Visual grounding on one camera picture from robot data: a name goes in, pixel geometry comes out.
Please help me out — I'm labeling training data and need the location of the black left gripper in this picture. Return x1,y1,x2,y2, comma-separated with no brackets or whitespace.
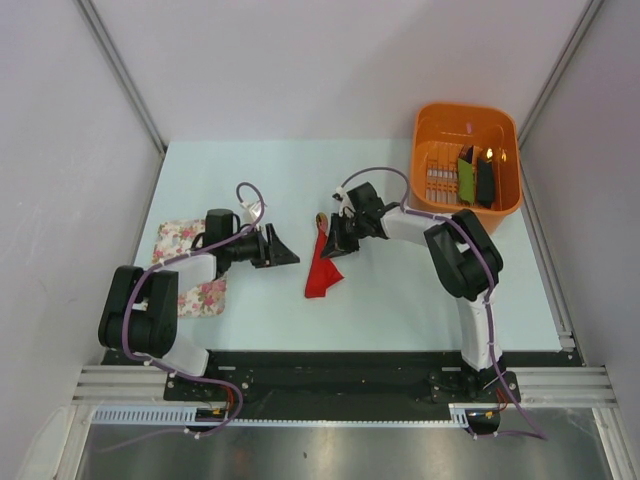
224,224,299,269

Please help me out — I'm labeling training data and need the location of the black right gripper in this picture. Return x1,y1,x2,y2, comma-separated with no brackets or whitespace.
321,212,368,260

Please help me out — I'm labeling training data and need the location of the rainbow iridescent spoon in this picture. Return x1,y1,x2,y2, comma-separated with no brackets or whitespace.
315,212,329,233

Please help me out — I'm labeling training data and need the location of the red paper napkin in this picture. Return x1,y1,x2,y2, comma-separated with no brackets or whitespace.
304,227,344,299

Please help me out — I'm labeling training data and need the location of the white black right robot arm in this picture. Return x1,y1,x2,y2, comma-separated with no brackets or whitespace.
321,182,504,401

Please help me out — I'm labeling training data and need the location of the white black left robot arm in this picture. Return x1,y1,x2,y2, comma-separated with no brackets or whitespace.
98,209,300,400

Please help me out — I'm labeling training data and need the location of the black napkin roll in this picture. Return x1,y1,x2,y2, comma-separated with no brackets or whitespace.
476,158,496,209

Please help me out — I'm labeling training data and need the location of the floral patterned tray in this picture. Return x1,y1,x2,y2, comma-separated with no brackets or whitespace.
152,220,227,318

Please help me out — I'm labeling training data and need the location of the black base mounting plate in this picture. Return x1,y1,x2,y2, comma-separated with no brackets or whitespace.
102,349,524,421

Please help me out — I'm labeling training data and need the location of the orange plastic basket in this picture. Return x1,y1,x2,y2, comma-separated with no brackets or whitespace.
409,102,522,234

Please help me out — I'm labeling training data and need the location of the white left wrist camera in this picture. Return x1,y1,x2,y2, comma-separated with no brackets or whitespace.
240,200,266,224

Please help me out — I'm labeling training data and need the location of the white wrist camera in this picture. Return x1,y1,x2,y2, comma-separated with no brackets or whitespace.
240,200,266,224
332,186,355,218

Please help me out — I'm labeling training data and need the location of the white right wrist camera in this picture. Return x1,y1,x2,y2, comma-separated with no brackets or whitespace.
332,186,355,218

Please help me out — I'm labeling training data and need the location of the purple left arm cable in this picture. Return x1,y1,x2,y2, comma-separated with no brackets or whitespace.
94,182,266,454

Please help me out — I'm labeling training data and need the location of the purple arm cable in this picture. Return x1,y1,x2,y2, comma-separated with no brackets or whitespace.
94,182,266,454
339,166,549,441

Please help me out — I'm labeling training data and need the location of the aluminium frame rail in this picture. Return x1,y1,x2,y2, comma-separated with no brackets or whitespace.
72,364,174,406

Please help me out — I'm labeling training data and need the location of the white slotted cable duct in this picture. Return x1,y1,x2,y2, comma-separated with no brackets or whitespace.
93,406,197,425

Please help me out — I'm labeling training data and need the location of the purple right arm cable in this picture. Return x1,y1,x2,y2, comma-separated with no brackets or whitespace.
339,166,549,441

